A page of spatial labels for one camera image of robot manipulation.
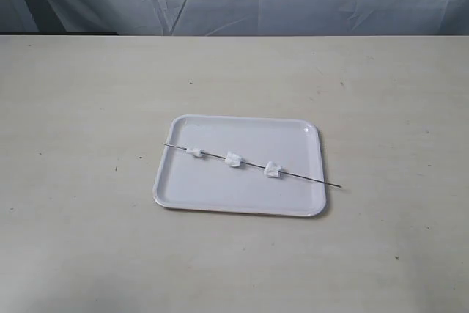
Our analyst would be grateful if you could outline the white rectangular plastic tray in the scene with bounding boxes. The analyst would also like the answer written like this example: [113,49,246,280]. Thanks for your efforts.
[153,115,327,217]

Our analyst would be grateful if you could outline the thin metal skewer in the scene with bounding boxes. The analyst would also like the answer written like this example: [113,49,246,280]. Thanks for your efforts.
[163,143,342,196]

